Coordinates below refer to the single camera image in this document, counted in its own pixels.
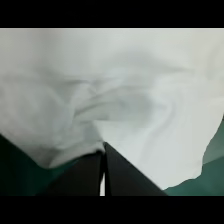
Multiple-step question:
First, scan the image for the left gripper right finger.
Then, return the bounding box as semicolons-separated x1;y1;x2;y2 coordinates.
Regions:
103;142;168;197

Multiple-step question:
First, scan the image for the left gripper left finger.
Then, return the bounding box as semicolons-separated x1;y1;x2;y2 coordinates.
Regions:
45;150;105;197

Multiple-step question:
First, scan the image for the white garment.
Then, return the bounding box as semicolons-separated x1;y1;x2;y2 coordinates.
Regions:
0;28;224;197

